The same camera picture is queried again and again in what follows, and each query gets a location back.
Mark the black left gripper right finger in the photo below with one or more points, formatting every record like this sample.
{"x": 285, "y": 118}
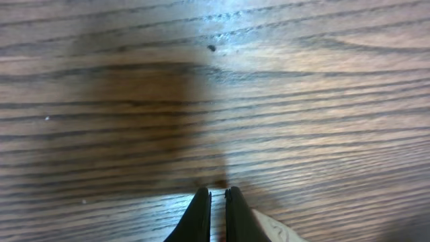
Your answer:
{"x": 241, "y": 225}

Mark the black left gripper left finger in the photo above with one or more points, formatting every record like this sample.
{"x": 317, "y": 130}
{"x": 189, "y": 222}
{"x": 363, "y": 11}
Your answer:
{"x": 194, "y": 225}

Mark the white leaf picture block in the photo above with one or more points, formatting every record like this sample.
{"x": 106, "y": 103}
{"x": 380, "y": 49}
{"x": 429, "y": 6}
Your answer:
{"x": 275, "y": 230}

